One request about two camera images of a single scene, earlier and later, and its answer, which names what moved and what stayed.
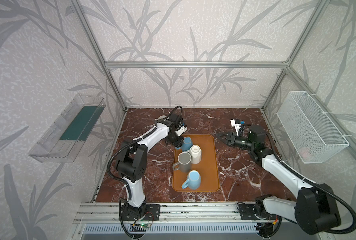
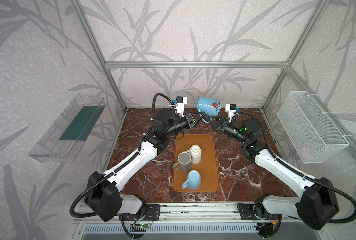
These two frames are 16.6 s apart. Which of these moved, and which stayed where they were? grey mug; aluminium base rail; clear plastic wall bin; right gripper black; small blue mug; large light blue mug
Moved: right gripper black; small blue mug
Stayed: large light blue mug; clear plastic wall bin; aluminium base rail; grey mug
